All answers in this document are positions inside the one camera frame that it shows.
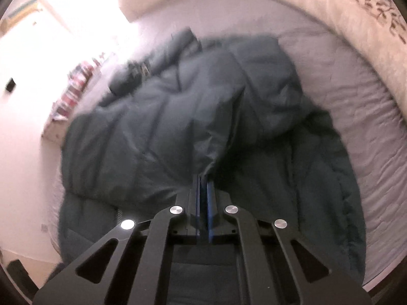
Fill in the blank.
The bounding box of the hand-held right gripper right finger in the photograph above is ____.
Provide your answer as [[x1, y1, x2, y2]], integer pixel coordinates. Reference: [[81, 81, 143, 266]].
[[203, 178, 373, 305]]

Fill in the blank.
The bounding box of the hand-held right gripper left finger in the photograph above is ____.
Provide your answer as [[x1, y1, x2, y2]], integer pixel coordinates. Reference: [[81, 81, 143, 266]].
[[33, 174, 204, 305]]

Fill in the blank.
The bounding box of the dark teal puffer jacket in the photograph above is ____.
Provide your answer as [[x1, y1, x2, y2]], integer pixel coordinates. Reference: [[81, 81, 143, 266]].
[[58, 28, 367, 305]]

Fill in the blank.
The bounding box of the row of colourful books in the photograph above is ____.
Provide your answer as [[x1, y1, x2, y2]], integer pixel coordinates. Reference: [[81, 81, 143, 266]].
[[51, 55, 109, 122]]

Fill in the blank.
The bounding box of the bed with grey sheet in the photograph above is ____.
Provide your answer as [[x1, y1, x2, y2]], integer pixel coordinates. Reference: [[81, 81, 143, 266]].
[[41, 14, 407, 297]]

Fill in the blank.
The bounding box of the dark box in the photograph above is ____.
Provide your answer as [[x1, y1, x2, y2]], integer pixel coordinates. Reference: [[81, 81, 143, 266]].
[[6, 259, 33, 294]]

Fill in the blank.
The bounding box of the cream leaf-print blanket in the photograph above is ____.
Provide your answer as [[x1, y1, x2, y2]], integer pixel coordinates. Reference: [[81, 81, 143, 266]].
[[223, 0, 407, 113]]

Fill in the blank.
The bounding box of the wall air conditioner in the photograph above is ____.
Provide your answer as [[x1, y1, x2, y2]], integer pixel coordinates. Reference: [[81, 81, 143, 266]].
[[0, 0, 44, 36]]

